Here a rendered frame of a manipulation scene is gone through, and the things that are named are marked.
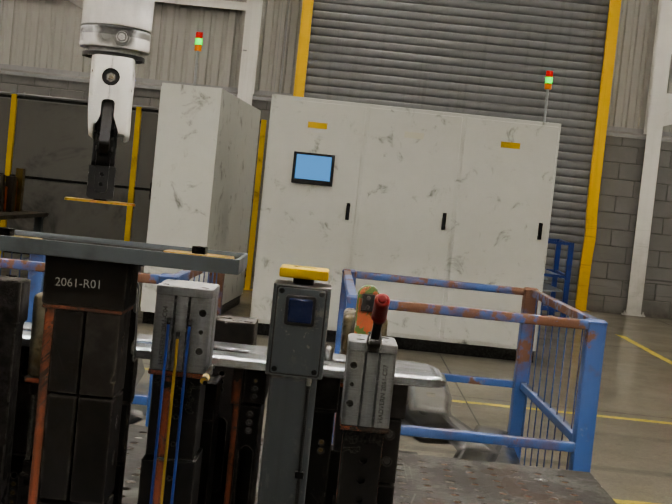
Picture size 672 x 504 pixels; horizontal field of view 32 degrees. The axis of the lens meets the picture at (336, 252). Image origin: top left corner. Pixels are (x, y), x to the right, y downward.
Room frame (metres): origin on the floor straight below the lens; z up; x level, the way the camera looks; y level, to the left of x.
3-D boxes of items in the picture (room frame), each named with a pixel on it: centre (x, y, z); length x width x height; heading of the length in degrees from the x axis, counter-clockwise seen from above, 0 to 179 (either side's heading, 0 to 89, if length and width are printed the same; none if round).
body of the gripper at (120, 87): (1.41, 0.29, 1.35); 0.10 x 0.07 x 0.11; 11
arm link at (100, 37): (1.41, 0.29, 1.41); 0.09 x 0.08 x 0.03; 11
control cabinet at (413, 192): (9.82, -0.54, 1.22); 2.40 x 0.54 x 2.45; 90
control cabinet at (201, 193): (10.75, 1.26, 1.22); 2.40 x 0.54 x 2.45; 176
